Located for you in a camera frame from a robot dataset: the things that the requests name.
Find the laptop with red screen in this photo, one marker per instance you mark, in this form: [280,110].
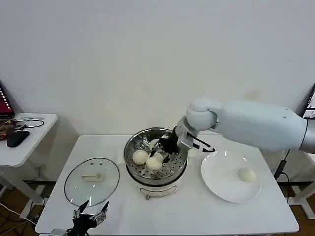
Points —
[4,103]

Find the round glass lid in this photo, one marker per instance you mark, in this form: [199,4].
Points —
[83,191]

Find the white steamed bun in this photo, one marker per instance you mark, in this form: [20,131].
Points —
[139,157]
[154,163]
[153,144]
[246,175]

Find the brown desk clutter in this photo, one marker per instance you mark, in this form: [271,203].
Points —
[5,129]

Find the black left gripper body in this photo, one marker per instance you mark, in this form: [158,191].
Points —
[82,222]

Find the white electric pot base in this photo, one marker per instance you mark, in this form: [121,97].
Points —
[157,190]

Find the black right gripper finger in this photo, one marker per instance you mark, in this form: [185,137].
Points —
[156,151]
[167,157]

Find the steel steamer basket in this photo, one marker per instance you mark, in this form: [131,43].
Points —
[172,167]

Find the laptop with white screen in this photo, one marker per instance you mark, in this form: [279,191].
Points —
[311,103]

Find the black computer mouse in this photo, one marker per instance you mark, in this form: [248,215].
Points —
[17,138]

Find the white round plate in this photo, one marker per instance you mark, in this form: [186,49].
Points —
[221,182]

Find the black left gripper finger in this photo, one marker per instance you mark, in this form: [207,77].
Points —
[105,209]
[82,209]

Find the white side table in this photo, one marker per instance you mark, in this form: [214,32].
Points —
[27,150]
[299,196]

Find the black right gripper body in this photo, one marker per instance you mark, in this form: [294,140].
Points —
[171,145]

